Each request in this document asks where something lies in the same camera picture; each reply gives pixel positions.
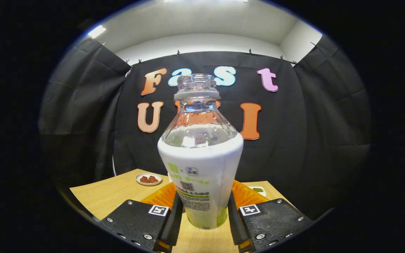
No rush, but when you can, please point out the small cream plate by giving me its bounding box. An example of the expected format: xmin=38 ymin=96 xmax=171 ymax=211
xmin=135 ymin=173 xmax=163 ymax=186

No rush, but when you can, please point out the wooden table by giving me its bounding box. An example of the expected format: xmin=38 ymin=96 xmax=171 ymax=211
xmin=70 ymin=169 xmax=294 ymax=253

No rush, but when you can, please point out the white divided dish with beans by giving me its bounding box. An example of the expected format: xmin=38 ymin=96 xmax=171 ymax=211
xmin=248 ymin=186 xmax=267 ymax=197

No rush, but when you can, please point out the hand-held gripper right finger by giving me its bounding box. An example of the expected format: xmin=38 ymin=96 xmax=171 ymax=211
xmin=228 ymin=180 xmax=313 ymax=253

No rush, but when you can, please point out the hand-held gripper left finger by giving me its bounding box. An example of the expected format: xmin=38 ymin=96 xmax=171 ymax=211
xmin=99 ymin=181 xmax=184 ymax=253

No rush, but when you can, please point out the clear juice bottle white label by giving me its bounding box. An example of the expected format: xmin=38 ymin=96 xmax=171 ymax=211
xmin=157 ymin=74 xmax=244 ymax=230

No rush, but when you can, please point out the large ceiling light panel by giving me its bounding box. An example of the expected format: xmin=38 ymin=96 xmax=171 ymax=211
xmin=164 ymin=0 xmax=249 ymax=3

